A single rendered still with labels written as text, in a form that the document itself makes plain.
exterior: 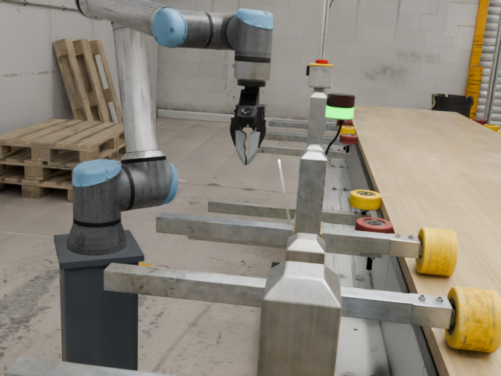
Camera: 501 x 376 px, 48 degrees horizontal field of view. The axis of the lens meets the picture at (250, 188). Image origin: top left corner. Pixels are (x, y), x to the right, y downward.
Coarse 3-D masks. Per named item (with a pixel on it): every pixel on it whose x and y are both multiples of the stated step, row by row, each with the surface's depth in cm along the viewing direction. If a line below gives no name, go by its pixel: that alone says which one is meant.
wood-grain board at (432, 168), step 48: (384, 144) 229; (432, 144) 236; (480, 144) 244; (384, 192) 152; (432, 192) 155; (480, 192) 158; (480, 240) 118; (432, 288) 92; (480, 288) 94; (432, 336) 78
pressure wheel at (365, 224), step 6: (360, 222) 123; (366, 222) 124; (372, 222) 123; (378, 222) 124; (384, 222) 124; (390, 222) 124; (360, 228) 122; (366, 228) 121; (372, 228) 120; (378, 228) 120; (384, 228) 120; (390, 228) 121
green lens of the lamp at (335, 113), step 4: (328, 108) 121; (332, 108) 120; (336, 108) 120; (340, 108) 120; (344, 108) 120; (348, 108) 120; (352, 108) 121; (328, 112) 121; (332, 112) 120; (336, 112) 120; (340, 112) 120; (344, 112) 120; (348, 112) 120; (352, 112) 121; (328, 116) 121; (332, 116) 121; (336, 116) 120; (340, 116) 120; (344, 116) 120; (348, 116) 120; (352, 116) 121
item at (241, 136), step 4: (236, 132) 142; (240, 132) 142; (244, 132) 143; (236, 136) 142; (240, 136) 142; (244, 136) 142; (236, 140) 142; (240, 140) 142; (244, 140) 142; (236, 144) 143; (240, 144) 142; (244, 144) 143; (236, 148) 143; (240, 148) 143; (244, 148) 143; (240, 152) 143; (244, 152) 143; (240, 156) 144; (244, 156) 143; (244, 160) 144; (244, 164) 145
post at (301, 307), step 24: (288, 264) 26; (312, 264) 27; (288, 288) 25; (312, 288) 25; (336, 288) 26; (264, 312) 25; (288, 312) 25; (312, 312) 25; (336, 312) 24; (264, 336) 25; (288, 336) 25; (312, 336) 25; (336, 336) 25; (264, 360) 25; (288, 360) 25; (312, 360) 25
